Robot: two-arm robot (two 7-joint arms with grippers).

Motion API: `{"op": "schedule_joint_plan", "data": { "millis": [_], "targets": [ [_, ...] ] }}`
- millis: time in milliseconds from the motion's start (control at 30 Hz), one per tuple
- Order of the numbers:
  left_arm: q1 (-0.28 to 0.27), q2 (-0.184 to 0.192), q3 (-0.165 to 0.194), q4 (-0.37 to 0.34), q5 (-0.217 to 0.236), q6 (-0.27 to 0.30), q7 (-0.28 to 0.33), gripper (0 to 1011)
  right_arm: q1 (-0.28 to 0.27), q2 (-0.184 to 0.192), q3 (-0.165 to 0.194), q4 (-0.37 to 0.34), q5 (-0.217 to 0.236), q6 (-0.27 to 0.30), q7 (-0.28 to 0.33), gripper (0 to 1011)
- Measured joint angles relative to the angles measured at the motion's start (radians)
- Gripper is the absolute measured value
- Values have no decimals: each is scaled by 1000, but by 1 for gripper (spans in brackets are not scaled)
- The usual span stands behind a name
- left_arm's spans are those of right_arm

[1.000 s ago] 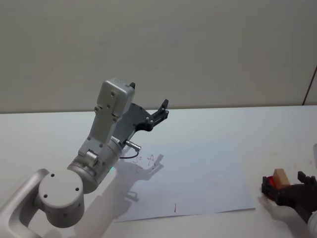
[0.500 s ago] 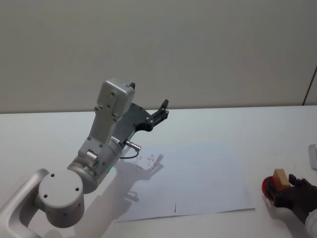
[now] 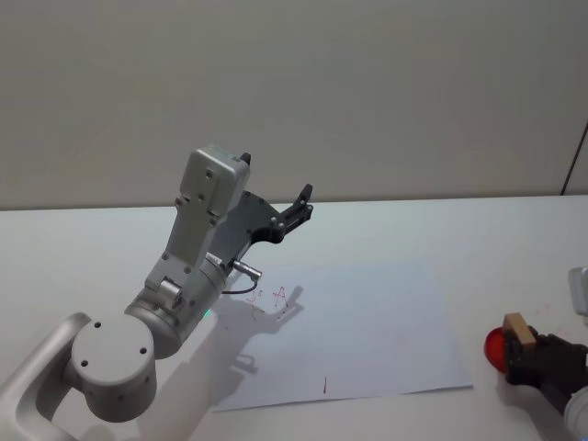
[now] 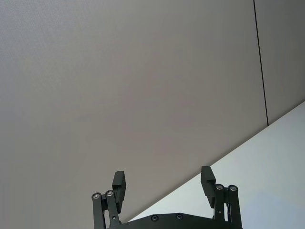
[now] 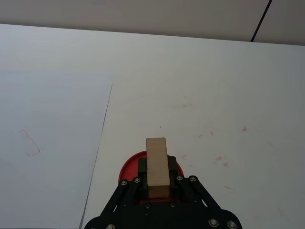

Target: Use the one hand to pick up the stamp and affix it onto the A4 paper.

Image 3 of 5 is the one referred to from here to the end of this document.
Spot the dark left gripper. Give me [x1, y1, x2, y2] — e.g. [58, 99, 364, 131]
[212, 151, 315, 268]

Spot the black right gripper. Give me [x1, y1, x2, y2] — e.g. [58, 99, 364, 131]
[503, 324, 588, 415]

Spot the small wooden block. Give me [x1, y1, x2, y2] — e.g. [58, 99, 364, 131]
[502, 312, 537, 351]

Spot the red round object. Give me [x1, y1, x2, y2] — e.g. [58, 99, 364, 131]
[483, 326, 510, 369]

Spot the white table cloth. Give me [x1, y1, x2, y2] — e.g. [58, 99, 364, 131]
[0, 194, 588, 441]

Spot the white paper sheet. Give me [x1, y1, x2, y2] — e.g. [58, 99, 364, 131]
[209, 264, 475, 413]

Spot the thin dark cable silver plug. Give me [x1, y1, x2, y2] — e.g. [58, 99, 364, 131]
[221, 259, 264, 296]

